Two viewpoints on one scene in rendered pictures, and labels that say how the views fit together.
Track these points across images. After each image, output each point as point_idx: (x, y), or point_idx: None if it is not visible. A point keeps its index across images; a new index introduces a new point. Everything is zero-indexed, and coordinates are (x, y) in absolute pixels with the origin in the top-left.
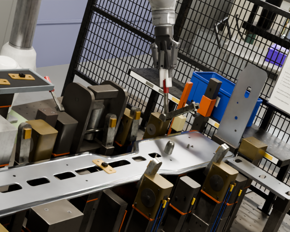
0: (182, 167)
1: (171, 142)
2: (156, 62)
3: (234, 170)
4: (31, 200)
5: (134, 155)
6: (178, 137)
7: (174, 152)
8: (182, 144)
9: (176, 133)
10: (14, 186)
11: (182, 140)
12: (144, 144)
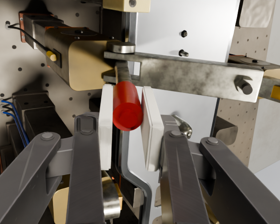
0: (209, 129)
1: (188, 138)
2: (50, 193)
3: None
4: None
5: (153, 199)
6: (144, 29)
7: (178, 106)
8: (168, 51)
9: (130, 19)
10: None
11: (156, 33)
12: (134, 156)
